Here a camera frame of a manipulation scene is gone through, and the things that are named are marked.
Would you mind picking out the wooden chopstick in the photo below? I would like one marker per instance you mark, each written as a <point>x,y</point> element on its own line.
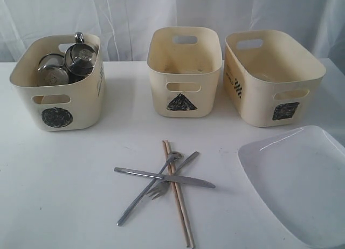
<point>166,149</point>
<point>171,170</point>

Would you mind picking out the stainless steel spoon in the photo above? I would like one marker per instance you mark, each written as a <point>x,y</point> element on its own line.
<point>172,156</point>

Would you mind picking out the stainless steel knife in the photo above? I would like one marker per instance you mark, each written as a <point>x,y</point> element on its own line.
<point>164,177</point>

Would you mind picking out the stainless steel mug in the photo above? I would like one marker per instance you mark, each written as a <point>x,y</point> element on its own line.
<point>80,58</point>

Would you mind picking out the steel cup with folding handle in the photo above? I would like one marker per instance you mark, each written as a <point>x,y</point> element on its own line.
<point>51,71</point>

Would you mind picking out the cream bin with triangle mark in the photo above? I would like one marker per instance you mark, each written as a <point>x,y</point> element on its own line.
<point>184,67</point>

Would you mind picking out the cream bin with square mark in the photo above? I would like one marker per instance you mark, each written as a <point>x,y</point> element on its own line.
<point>270,77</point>

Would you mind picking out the cream bin with circle mark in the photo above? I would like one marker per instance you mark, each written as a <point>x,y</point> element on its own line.
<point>77,105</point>

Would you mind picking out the white square plate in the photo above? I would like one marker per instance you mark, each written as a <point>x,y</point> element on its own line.
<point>299,175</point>

